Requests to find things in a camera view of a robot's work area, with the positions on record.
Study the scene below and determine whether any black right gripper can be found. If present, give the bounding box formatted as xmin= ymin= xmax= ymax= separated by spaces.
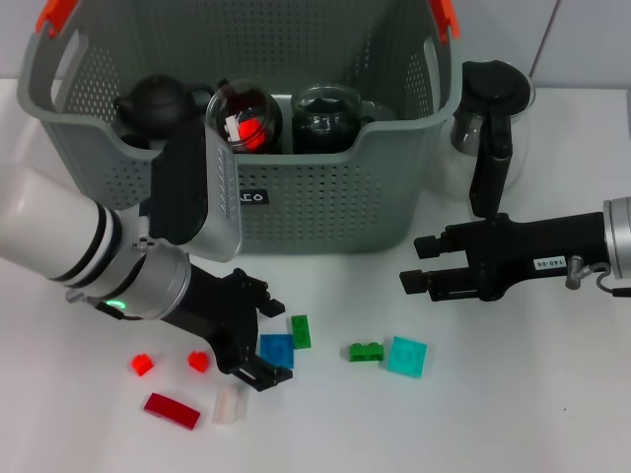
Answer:
xmin=399 ymin=211 xmax=612 ymax=303

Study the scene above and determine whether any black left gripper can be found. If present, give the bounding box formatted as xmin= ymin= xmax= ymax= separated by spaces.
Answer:
xmin=162 ymin=265 xmax=294 ymax=393

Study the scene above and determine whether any blue square plate brick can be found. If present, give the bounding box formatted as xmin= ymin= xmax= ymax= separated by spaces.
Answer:
xmin=258 ymin=333 xmax=297 ymax=371

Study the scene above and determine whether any clear transparent brick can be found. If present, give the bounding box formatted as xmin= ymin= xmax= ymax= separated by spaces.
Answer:
xmin=211 ymin=386 xmax=247 ymax=425
xmin=221 ymin=115 xmax=243 ymax=143

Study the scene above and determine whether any glass jar with bricks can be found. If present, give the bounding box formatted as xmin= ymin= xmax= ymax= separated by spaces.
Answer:
xmin=205 ymin=78 xmax=286 ymax=155

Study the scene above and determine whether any grey perforated storage basket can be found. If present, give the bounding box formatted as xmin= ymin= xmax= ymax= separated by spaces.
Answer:
xmin=17 ymin=0 xmax=464 ymax=256

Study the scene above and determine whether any green flat brick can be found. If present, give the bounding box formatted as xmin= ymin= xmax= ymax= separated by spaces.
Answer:
xmin=289 ymin=314 xmax=313 ymax=351

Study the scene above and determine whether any green two-stud brick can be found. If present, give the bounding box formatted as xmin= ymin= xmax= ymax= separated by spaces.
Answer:
xmin=349 ymin=341 xmax=385 ymax=364

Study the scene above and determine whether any teal square plate brick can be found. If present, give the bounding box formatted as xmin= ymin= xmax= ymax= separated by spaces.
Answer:
xmin=386 ymin=336 xmax=429 ymax=379

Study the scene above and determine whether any dark red curved brick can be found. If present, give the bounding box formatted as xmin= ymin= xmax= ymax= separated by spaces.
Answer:
xmin=143 ymin=392 xmax=202 ymax=432

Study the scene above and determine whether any glass coffee pot black lid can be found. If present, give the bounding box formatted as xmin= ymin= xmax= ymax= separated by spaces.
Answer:
xmin=433 ymin=58 xmax=536 ymax=220

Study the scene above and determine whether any black clay teapot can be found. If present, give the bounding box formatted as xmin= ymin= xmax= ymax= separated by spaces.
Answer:
xmin=113 ymin=73 xmax=216 ymax=140

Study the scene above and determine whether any right gripper cable connector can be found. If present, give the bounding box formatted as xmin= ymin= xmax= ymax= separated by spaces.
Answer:
xmin=565 ymin=254 xmax=631 ymax=297

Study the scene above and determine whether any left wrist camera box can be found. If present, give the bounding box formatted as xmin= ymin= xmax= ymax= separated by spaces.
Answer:
xmin=140 ymin=120 xmax=245 ymax=262

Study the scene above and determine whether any orange basket handle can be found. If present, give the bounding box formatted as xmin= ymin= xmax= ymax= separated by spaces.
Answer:
xmin=35 ymin=0 xmax=462 ymax=43

